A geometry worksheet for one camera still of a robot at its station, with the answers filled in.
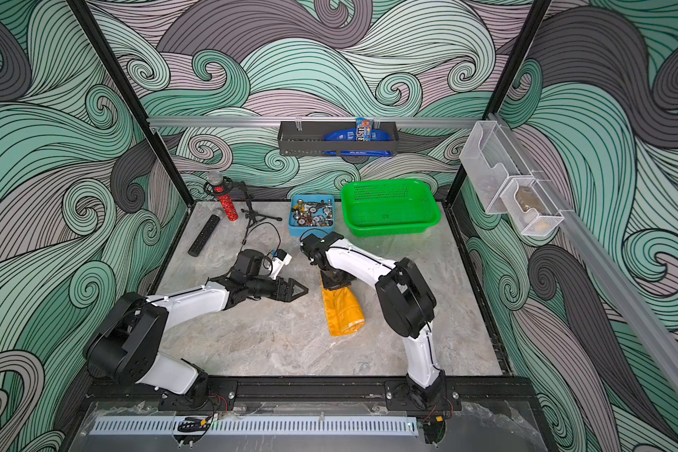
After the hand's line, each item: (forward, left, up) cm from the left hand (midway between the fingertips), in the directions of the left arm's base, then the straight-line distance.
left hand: (299, 286), depth 85 cm
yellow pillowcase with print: (-7, -14, -4) cm, 16 cm away
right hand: (+3, -15, -3) cm, 15 cm away
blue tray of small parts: (+38, -1, -9) cm, 39 cm away
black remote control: (+25, +40, -7) cm, 47 cm away
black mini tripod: (+31, +22, -2) cm, 38 cm away
